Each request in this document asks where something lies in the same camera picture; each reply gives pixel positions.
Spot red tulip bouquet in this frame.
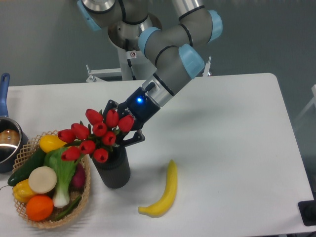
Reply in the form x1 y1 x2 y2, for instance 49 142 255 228
57 109 134 163

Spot green bok choy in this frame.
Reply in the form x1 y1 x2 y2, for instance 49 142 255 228
44 147 78 208

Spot woven wicker basket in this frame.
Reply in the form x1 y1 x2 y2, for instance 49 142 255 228
13 130 91 229

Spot yellow banana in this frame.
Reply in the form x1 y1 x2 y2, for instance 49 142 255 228
138 160 178 218

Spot purple red onion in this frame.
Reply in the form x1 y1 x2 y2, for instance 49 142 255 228
71 163 85 189

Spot yellow bell pepper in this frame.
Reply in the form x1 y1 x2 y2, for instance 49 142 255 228
12 179 37 203

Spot beige round bun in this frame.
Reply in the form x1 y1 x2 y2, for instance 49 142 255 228
28 166 57 194

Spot orange fruit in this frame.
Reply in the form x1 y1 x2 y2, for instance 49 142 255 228
26 195 54 221

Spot dark green cucumber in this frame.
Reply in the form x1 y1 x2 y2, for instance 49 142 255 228
7 148 46 187

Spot green chili pepper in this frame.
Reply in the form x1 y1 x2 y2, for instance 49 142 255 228
53 196 81 221

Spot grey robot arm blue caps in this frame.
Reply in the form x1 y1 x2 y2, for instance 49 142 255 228
77 0 223 146

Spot blue handled saucepan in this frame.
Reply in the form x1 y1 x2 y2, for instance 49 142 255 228
0 73 28 173

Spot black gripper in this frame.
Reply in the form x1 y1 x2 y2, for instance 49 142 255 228
102 87 160 147

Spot yellow squash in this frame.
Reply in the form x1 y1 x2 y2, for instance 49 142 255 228
39 134 80 153

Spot white frame at right edge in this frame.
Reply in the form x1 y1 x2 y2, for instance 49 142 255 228
293 84 316 132

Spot dark grey ribbed vase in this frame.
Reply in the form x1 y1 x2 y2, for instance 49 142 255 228
93 146 131 189

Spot black device at table edge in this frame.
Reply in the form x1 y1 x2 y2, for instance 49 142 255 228
298 200 316 226

